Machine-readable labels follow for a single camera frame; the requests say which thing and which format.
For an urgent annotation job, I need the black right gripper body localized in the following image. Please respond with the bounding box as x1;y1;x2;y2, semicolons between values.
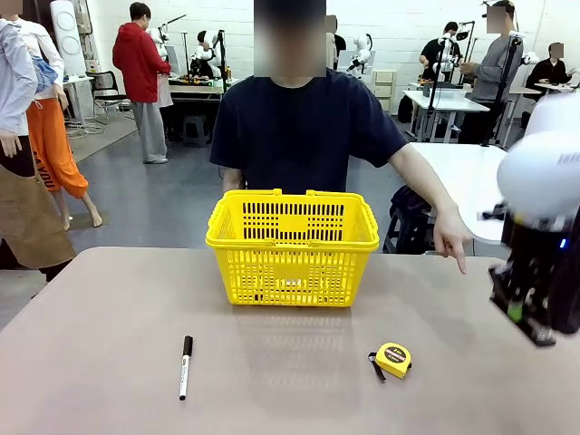
499;213;575;279

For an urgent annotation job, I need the person's left forearm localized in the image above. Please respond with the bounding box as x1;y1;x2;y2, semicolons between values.
388;143;459;224

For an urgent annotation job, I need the person's right forearm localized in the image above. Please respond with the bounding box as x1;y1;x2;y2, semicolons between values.
221;166;245;195

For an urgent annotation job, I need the person in black jacket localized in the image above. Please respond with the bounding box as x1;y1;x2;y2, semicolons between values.
527;42;575;97

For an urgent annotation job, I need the person in grey sweater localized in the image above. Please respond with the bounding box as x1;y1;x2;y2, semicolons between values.
459;0;525;146

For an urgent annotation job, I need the person in black t-shirt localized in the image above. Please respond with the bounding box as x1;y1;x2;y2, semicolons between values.
418;21;460;70

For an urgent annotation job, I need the yellow plastic shopping basket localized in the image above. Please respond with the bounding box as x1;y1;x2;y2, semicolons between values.
205;188;381;310

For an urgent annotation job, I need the person in navy t-shirt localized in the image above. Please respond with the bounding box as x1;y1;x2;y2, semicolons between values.
208;0;410;197

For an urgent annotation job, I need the person behind in dark top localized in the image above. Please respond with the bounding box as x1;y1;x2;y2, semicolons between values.
324;14;348;72

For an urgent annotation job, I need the person in red hoodie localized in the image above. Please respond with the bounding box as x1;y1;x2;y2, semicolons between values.
111;1;174;166

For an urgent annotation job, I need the person's left hand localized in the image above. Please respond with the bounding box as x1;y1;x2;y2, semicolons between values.
431;205;473;276

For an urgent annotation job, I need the large white table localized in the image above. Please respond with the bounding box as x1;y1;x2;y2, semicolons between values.
407;140;509;247

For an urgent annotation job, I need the yellow tape measure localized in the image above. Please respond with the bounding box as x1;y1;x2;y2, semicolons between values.
367;342;414;382

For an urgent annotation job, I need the black backpack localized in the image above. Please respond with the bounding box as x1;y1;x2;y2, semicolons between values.
383;184;437;256

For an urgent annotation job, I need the tall black tripod stand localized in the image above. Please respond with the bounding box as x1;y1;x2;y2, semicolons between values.
480;31;525;149

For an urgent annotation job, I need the small white table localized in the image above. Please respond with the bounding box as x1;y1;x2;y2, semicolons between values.
401;88;491;144

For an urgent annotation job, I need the thin black stand pole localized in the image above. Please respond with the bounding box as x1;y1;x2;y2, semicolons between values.
427;38;448;138

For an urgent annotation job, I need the white drawer cabinet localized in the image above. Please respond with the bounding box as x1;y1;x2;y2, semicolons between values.
372;68;398;113

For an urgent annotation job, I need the white marker with black cap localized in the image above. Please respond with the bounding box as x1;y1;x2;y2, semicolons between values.
178;334;195;402

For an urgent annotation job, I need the grey plastic stool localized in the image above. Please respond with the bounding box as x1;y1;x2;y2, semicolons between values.
182;114;212;148

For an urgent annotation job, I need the cluttered background work desk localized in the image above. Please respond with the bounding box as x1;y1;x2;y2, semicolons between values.
164;75;240;138

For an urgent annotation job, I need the black office chair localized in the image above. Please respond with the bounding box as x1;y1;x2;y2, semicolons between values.
85;70;140;127

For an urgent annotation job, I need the white standing air conditioner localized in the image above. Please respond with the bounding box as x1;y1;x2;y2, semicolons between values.
49;0;88;79

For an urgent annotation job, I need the mannequin with striped shirt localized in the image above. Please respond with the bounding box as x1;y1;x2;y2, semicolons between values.
0;0;78;283

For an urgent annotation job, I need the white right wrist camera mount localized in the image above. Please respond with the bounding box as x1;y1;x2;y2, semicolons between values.
479;202;510;224

